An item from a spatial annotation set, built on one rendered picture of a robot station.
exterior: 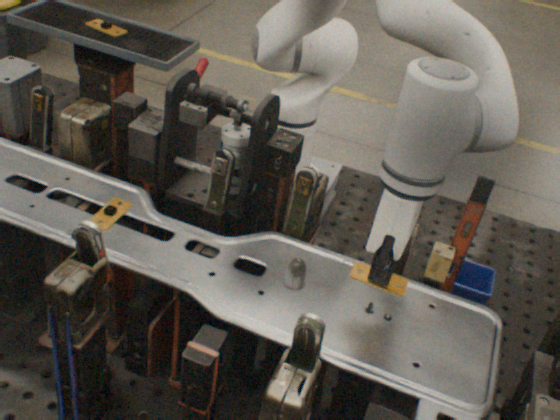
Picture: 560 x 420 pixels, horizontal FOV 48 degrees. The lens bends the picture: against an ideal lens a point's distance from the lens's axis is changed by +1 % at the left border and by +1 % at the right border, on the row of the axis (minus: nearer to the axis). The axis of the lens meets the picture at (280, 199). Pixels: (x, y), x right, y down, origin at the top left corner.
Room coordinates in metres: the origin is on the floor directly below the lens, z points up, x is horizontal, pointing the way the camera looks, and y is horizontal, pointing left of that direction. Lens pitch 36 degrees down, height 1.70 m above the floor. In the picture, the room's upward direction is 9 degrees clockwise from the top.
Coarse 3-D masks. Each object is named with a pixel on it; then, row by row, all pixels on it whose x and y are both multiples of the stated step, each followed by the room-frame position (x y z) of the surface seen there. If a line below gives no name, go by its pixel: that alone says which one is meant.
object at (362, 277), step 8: (360, 264) 0.73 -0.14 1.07; (352, 272) 0.71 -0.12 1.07; (368, 272) 0.71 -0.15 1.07; (360, 280) 0.69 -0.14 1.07; (368, 280) 0.70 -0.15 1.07; (392, 280) 0.70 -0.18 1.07; (400, 280) 0.71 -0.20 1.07; (384, 288) 0.68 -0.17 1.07; (392, 288) 0.69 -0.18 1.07; (400, 288) 0.69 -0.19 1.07; (400, 296) 0.68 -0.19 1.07
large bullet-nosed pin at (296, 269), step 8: (288, 264) 0.74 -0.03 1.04; (296, 264) 0.73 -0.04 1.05; (304, 264) 0.74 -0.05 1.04; (288, 272) 0.73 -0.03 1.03; (296, 272) 0.73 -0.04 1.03; (304, 272) 0.73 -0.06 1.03; (288, 280) 0.73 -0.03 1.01; (296, 280) 0.73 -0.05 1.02; (304, 280) 0.74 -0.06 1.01; (296, 288) 0.73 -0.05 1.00
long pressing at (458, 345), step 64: (0, 192) 0.84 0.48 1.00; (128, 192) 0.90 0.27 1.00; (128, 256) 0.74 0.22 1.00; (192, 256) 0.76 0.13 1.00; (256, 256) 0.79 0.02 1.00; (320, 256) 0.81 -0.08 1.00; (256, 320) 0.65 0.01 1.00; (384, 320) 0.69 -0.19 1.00; (448, 320) 0.71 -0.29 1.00; (384, 384) 0.58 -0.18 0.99; (448, 384) 0.59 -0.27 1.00
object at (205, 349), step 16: (208, 336) 0.61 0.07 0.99; (224, 336) 0.62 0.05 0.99; (192, 352) 0.58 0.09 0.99; (208, 352) 0.58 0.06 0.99; (224, 352) 0.62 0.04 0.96; (192, 368) 0.56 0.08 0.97; (208, 368) 0.56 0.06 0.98; (224, 368) 0.61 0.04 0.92; (192, 384) 0.57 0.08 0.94; (208, 384) 0.56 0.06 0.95; (192, 400) 0.56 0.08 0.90; (208, 400) 0.57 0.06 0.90; (192, 416) 0.57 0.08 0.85; (208, 416) 0.59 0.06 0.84
